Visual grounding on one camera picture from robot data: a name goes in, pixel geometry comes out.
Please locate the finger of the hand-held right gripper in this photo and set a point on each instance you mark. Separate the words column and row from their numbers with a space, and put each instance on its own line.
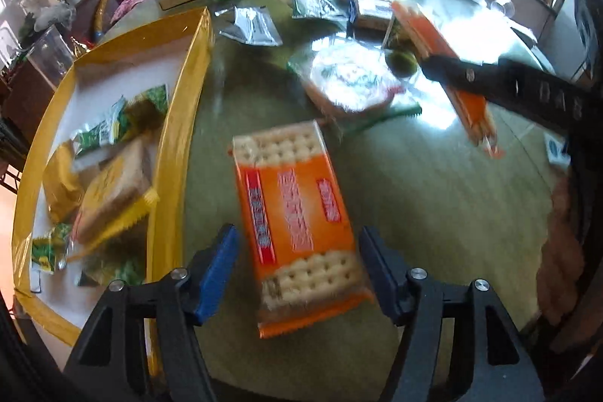
column 464, row 74

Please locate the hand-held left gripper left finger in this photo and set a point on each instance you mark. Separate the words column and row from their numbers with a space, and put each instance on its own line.
column 216, row 275

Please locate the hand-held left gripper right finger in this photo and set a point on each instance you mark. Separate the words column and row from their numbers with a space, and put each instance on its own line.
column 381, row 279

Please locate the orange cracker packet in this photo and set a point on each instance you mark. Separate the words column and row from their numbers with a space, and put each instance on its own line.
column 294, row 213
column 424, row 30

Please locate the white box with yellow tape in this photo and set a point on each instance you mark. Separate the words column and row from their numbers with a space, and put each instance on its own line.
column 122, row 53

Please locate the person's right hand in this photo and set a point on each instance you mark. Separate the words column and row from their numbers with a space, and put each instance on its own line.
column 560, row 251

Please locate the small blue white card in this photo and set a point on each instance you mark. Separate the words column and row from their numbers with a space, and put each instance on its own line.
column 556, row 150

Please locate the green round fruit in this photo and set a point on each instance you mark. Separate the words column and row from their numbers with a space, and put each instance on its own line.
column 401, row 60

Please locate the clear tape roll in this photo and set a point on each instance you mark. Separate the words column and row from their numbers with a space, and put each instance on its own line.
column 501, row 4

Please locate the dark green leaf packet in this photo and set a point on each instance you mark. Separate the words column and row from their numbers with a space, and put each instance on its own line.
column 117, row 268

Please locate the blue edged bread packet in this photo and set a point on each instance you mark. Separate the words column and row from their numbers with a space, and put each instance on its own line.
column 370, row 13

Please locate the round cake packet green edge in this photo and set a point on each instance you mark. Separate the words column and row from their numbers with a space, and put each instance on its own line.
column 351, row 77

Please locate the yellow bread packet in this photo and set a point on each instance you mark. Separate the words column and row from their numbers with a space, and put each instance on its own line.
column 113, row 195

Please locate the dark green snack packet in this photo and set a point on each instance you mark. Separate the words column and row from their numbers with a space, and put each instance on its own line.
column 315, row 6

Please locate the small green yellow packet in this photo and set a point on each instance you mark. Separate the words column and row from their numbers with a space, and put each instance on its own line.
column 49, row 249

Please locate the plain yellow snack packet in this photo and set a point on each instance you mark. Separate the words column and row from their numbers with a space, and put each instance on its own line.
column 61, row 180

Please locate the green leaf print packet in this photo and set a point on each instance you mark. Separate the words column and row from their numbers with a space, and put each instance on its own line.
column 148, row 103

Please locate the green and white snack packet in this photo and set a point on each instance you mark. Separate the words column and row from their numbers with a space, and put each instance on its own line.
column 101, row 129

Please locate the silver foil packet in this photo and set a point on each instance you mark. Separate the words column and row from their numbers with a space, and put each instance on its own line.
column 249, row 25

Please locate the pink cloth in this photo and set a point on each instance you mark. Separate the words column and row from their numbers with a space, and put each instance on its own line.
column 134, row 1

